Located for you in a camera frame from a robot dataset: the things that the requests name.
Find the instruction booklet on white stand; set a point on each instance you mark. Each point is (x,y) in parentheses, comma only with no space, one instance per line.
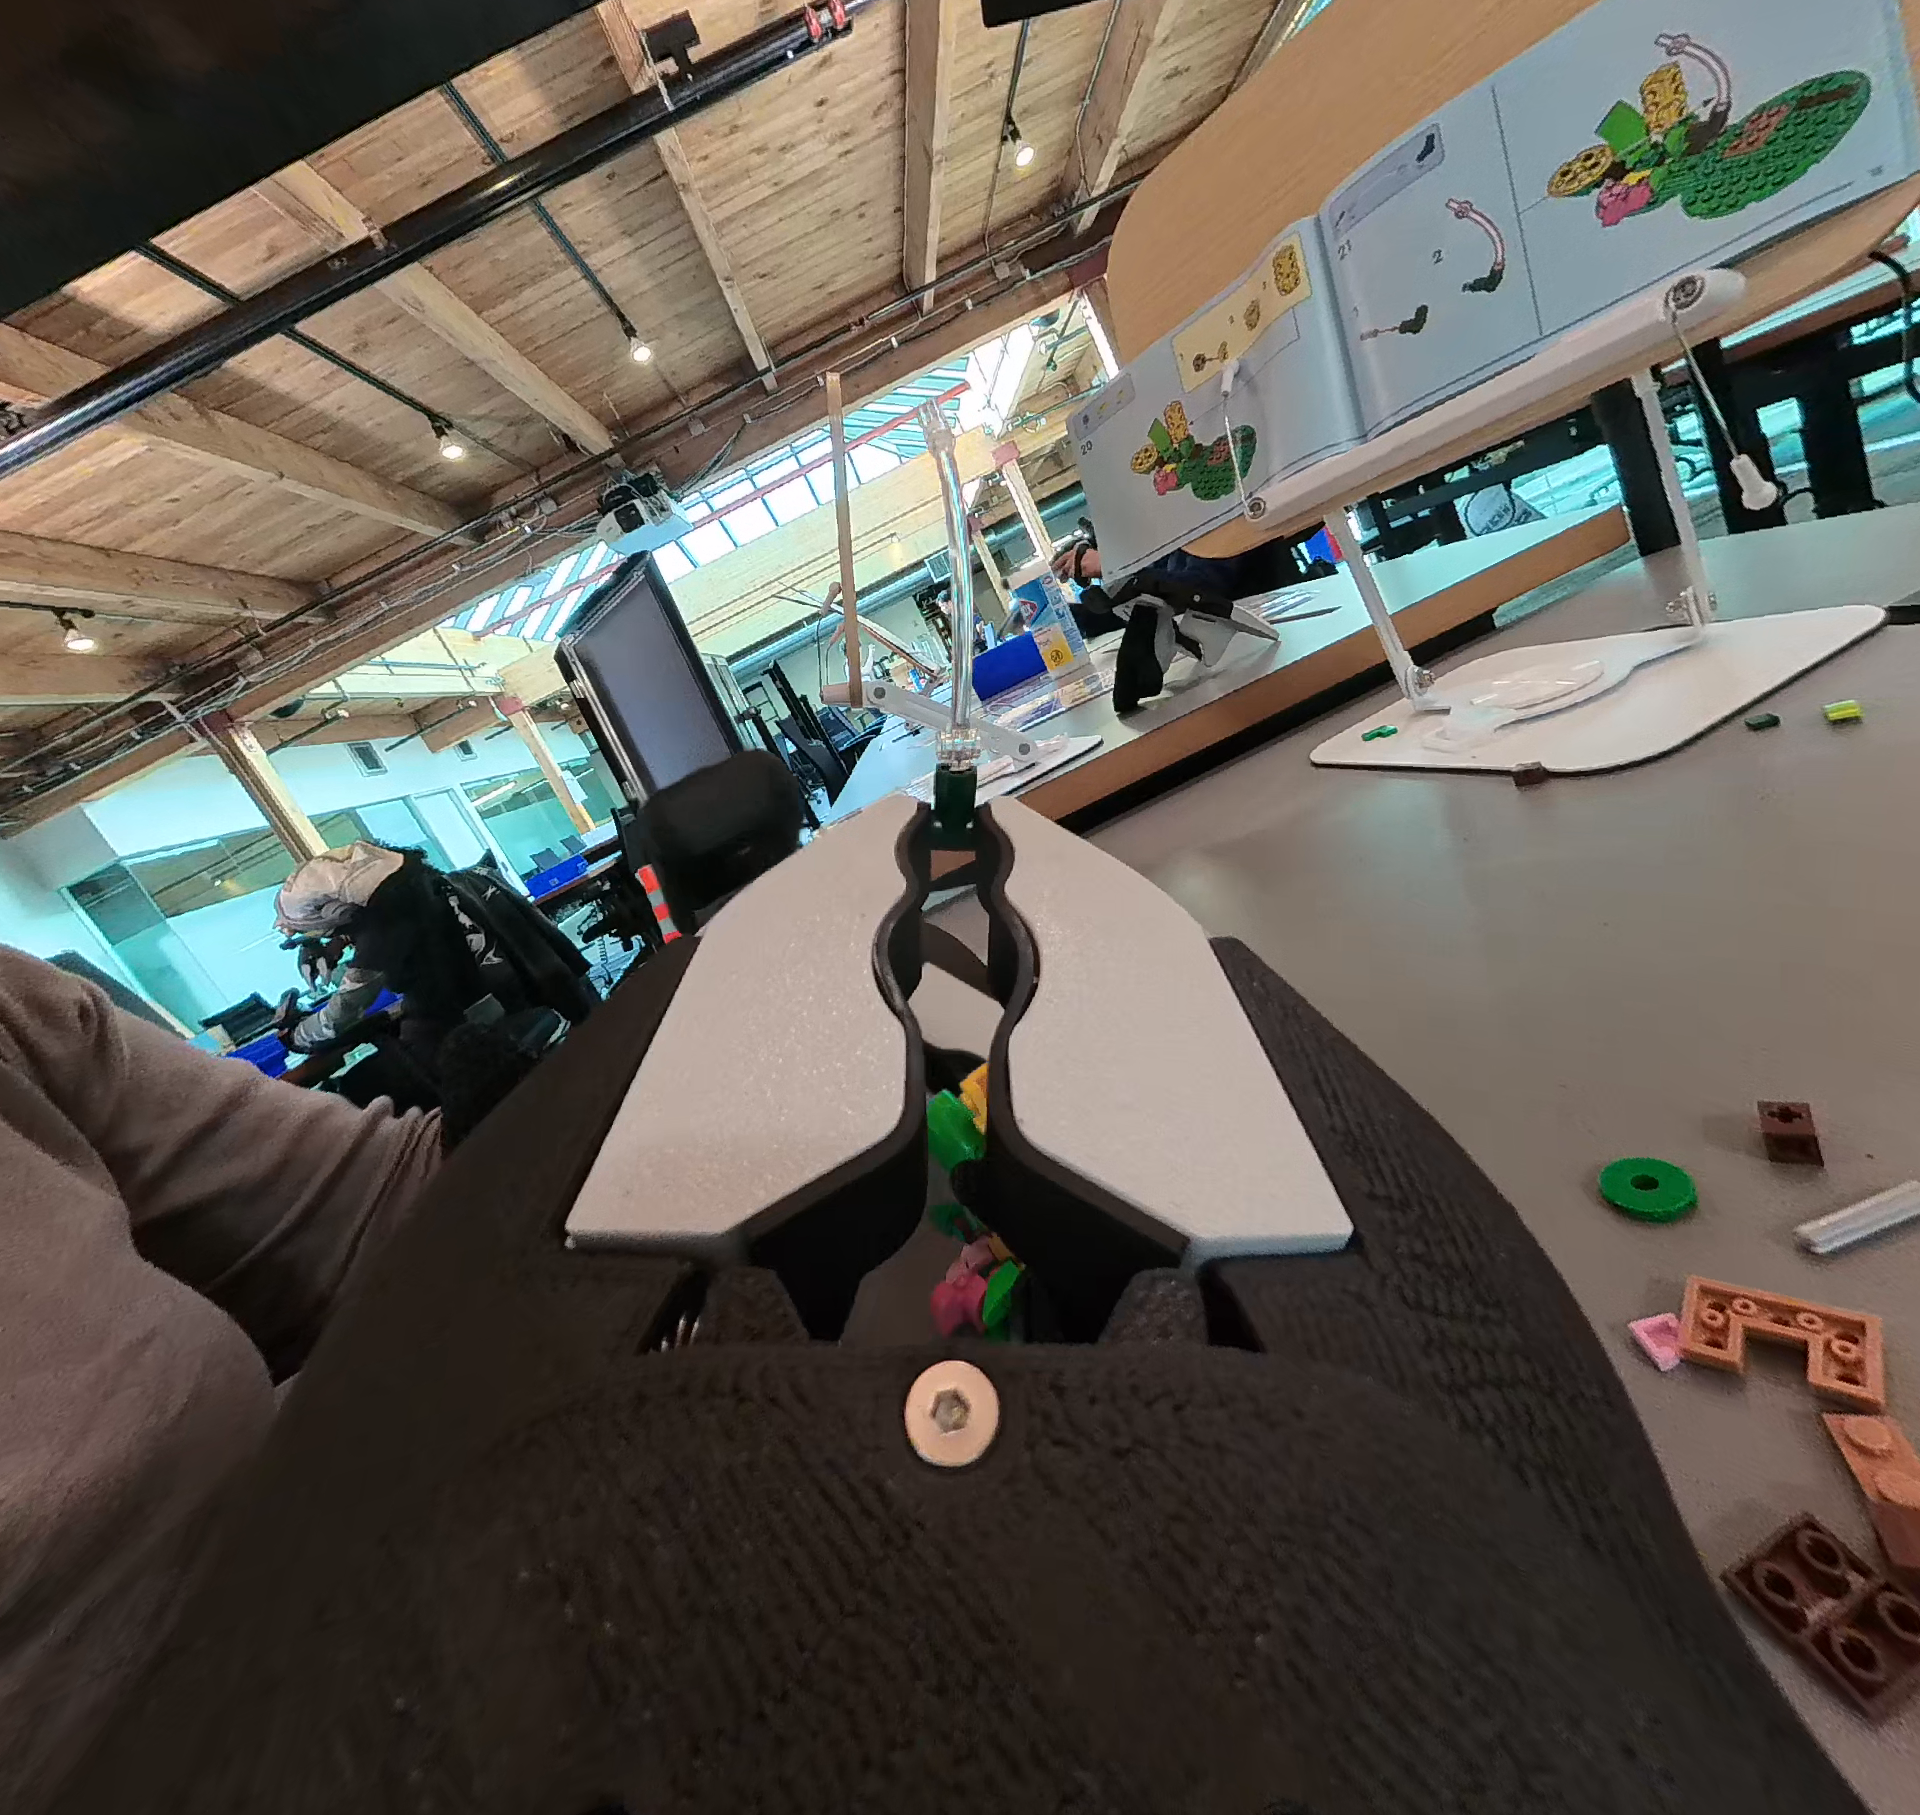
(1349,90)

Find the person's grey sweater torso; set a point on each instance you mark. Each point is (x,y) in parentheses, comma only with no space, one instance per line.
(90,1546)

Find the open instruction booklet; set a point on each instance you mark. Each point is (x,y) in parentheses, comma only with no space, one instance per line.
(1424,346)

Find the person's left forearm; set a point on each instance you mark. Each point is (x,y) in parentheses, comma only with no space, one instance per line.
(196,1125)

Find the tan notched toy plate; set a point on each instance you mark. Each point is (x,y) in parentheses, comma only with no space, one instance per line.
(1709,1321)

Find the orange traffic cone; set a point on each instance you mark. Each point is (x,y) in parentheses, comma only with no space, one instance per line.
(650,908)

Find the brown toy plate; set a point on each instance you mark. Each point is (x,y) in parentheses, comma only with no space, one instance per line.
(1816,1591)

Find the neighbouring wooden-edged desk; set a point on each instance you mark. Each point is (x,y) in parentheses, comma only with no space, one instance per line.
(1320,615)

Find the small brown toy brick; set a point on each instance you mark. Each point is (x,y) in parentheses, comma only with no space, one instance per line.
(1793,1148)

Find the ceiling projector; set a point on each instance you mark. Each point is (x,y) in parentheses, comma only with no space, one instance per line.
(632,512)

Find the black monitor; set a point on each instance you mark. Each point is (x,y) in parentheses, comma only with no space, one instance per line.
(644,690)

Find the grey toy bar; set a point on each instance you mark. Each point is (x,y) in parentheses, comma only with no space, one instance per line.
(1859,1217)

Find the toy brick plant model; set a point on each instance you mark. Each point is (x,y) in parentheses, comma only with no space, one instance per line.
(948,1125)

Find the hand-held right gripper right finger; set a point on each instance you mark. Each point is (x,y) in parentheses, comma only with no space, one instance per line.
(1169,1097)

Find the clear curved toy tube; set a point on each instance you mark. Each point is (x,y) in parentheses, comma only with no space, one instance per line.
(961,644)

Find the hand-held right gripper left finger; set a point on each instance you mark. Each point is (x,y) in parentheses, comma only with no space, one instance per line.
(750,1079)

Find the small pink toy tile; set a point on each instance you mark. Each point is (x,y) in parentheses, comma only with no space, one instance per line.
(1657,1343)

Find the dark green toy stem piece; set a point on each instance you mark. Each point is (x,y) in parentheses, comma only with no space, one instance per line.
(952,803)

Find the white blue carton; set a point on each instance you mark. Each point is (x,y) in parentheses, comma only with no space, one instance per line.
(1047,631)

